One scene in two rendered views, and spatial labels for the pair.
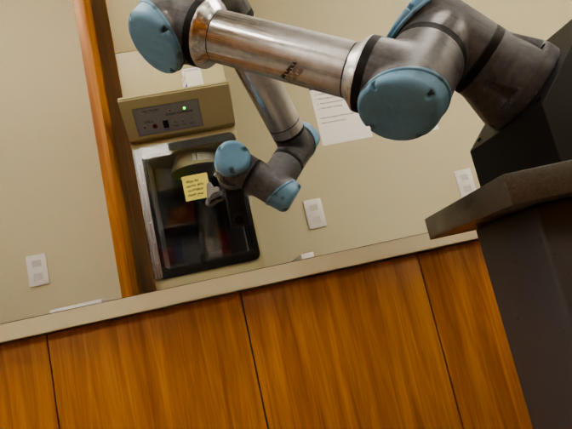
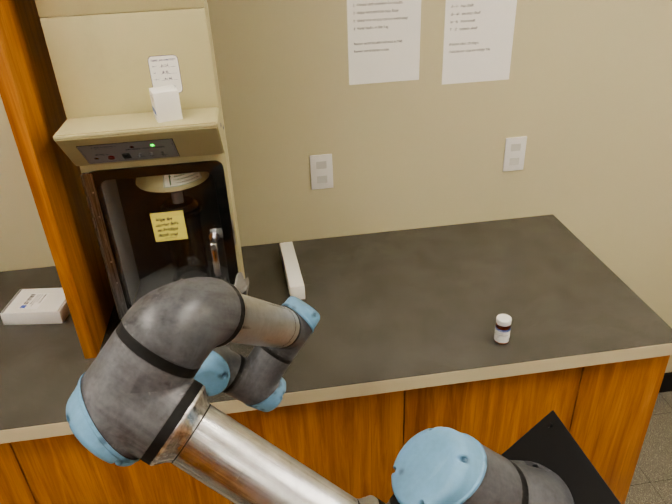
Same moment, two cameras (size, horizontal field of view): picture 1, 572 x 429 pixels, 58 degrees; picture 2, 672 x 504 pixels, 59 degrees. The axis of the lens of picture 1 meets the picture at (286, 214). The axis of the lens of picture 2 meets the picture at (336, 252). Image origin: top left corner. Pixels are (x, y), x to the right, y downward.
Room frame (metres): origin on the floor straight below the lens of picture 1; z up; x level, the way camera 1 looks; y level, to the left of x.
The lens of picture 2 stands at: (0.24, -0.16, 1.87)
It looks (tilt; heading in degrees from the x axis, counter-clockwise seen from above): 30 degrees down; 1
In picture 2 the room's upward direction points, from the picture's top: 3 degrees counter-clockwise
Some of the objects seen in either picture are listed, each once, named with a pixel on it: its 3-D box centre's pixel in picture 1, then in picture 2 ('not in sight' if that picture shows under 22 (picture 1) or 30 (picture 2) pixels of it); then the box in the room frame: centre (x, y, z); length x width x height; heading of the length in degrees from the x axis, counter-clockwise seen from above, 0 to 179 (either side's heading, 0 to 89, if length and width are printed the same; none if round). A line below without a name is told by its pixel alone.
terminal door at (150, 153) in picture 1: (197, 203); (169, 244); (1.50, 0.25, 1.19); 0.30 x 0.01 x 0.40; 97
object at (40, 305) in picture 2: (84, 311); (40, 305); (1.60, 0.67, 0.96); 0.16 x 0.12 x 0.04; 89
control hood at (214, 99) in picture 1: (178, 112); (144, 143); (1.45, 0.24, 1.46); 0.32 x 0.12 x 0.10; 97
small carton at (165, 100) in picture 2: (193, 84); (165, 103); (1.46, 0.19, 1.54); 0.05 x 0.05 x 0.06; 23
